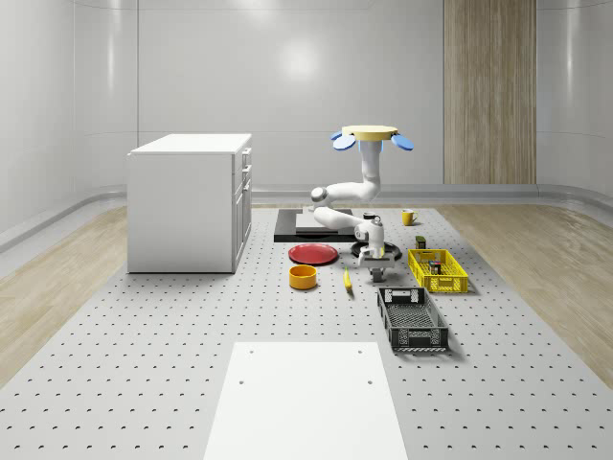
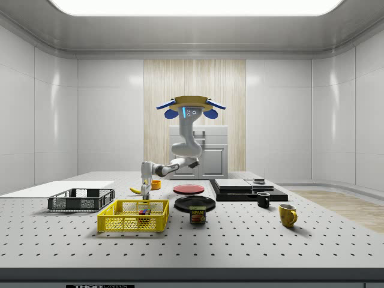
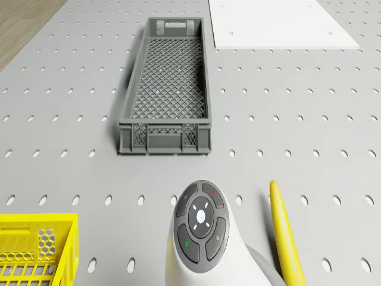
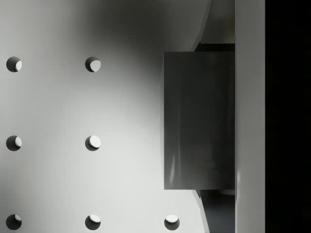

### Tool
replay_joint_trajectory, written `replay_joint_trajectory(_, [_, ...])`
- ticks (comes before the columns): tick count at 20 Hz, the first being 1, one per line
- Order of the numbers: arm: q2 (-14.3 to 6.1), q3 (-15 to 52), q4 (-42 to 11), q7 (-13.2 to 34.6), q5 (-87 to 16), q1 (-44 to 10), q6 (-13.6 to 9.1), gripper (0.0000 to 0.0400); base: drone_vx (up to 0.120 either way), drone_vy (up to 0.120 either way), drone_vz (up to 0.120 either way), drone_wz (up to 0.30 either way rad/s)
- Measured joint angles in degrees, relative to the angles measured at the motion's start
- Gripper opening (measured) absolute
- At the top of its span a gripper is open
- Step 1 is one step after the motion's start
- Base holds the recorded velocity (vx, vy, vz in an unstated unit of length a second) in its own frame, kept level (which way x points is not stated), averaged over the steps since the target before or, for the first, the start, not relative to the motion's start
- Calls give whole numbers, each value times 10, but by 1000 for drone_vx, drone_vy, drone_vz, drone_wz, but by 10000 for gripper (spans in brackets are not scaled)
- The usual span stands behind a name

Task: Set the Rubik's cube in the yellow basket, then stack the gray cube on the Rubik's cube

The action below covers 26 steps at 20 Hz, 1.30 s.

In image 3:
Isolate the yellow basket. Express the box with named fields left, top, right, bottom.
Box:
left=0, top=213, right=79, bottom=286

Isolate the dark grey basket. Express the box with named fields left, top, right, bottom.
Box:
left=118, top=17, right=213, bottom=156

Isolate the white board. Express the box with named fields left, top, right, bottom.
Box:
left=208, top=0, right=361, bottom=51

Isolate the banana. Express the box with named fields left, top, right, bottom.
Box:
left=269, top=180, right=308, bottom=286

